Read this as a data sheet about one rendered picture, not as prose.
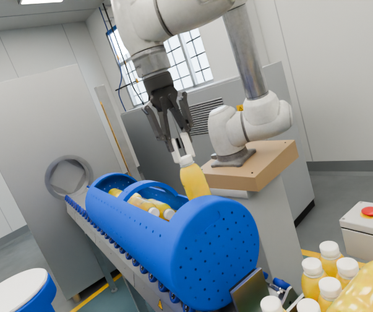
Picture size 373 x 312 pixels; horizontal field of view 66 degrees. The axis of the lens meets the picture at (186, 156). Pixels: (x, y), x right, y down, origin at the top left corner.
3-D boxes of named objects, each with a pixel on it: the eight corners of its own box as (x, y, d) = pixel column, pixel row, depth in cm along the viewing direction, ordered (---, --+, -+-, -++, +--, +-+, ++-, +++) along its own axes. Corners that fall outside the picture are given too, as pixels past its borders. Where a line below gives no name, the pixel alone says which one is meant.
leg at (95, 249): (116, 287, 264) (89, 229, 250) (118, 290, 259) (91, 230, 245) (111, 291, 262) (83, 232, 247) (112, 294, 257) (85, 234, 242)
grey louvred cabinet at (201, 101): (180, 191, 450) (148, 103, 417) (317, 204, 286) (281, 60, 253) (154, 208, 417) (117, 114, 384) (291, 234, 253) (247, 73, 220)
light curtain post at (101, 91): (180, 285, 238) (101, 85, 199) (184, 288, 233) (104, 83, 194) (174, 289, 235) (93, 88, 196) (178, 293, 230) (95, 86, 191)
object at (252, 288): (267, 304, 74) (254, 264, 71) (274, 309, 72) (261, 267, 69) (240, 331, 69) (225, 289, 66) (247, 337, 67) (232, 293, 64)
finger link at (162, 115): (166, 96, 72) (161, 96, 72) (172, 140, 74) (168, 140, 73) (159, 98, 76) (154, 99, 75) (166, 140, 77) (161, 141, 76)
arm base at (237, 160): (222, 152, 161) (219, 143, 159) (257, 150, 146) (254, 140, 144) (204, 168, 149) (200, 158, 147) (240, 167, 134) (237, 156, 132)
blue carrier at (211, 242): (147, 208, 157) (125, 162, 149) (272, 264, 82) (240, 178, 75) (100, 239, 144) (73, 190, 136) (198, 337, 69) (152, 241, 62)
